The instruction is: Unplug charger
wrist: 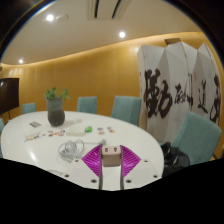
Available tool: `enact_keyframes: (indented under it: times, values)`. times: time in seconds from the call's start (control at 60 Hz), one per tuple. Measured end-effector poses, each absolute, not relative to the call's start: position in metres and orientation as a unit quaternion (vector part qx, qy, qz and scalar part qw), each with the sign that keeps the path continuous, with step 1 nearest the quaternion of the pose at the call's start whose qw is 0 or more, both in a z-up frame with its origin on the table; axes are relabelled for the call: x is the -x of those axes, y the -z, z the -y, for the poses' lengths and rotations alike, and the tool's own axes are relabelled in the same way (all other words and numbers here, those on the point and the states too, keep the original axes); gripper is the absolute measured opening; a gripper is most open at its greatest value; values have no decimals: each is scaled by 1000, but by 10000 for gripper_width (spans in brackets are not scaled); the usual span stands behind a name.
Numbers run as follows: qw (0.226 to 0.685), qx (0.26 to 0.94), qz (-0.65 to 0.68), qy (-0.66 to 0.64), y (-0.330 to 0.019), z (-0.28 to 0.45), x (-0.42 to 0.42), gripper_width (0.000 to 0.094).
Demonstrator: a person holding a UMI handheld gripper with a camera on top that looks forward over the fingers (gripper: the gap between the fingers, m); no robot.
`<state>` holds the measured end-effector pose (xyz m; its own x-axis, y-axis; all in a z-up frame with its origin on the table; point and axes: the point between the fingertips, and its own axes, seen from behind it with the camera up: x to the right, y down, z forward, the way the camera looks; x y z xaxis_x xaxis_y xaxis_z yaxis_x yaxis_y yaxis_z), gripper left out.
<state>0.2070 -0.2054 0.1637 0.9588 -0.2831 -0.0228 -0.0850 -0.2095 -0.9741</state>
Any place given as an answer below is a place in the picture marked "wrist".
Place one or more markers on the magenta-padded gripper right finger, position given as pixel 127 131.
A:
pixel 143 171

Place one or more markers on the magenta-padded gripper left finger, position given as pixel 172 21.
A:
pixel 78 171

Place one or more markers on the small beige charger block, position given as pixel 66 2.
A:
pixel 111 156

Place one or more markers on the black bag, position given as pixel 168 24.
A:
pixel 175 158

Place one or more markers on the flat white box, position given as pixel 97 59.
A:
pixel 75 131

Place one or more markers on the small green object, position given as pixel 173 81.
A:
pixel 88 129

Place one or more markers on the row of colourful small cards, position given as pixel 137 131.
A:
pixel 53 133

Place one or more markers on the scattered small orange cards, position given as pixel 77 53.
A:
pixel 101 128

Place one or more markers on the potted plant in grey vase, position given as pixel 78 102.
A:
pixel 55 115

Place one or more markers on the teal upholstered chair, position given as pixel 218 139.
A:
pixel 196 138

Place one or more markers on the small dark card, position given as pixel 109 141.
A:
pixel 35 124

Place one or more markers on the group of teal chairs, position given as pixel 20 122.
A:
pixel 126 110

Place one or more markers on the white calligraphy folding screen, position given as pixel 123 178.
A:
pixel 166 70

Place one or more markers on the group of round ceiling lights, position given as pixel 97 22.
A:
pixel 50 17

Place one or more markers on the ceiling air vent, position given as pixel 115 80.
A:
pixel 108 8

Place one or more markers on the black wall monitor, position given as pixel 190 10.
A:
pixel 8 95

